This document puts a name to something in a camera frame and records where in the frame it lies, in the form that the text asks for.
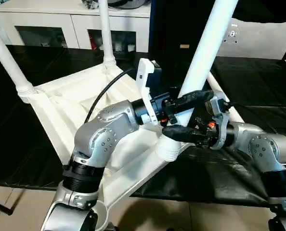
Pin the white plastic table leg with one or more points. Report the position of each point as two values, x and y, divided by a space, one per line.
205 48
214 81
107 36
5 55

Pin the white plastic table top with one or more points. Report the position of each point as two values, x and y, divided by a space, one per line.
68 96

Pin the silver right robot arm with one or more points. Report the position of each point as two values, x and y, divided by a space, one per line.
265 149

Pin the black sofa with gold label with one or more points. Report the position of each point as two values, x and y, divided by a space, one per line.
176 24

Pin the black work mat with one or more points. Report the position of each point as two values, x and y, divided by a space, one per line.
258 84

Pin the grey printed pillow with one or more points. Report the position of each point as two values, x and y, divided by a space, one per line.
258 38

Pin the black plastic packet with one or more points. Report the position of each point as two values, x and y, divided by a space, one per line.
91 3

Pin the white cabinet with glass doors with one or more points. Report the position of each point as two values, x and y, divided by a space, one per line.
61 24

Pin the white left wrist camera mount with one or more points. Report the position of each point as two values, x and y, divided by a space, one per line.
143 74

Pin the black metal frame bar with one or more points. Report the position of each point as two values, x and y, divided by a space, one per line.
1 206

